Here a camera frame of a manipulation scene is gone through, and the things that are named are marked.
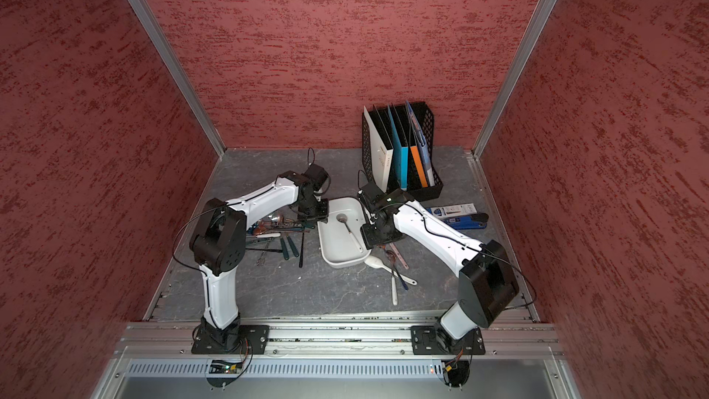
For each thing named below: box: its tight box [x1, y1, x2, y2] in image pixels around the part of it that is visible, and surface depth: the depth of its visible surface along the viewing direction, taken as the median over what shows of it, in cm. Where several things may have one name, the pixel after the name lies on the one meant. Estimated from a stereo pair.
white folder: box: [363, 105, 395, 194], surface depth 87 cm
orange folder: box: [409, 145, 429, 189], surface depth 91 cm
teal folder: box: [386, 105, 409, 192], surface depth 86 cm
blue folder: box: [406, 100, 436, 188], surface depth 89 cm
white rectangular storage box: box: [317, 196, 373, 269], surface depth 95 cm
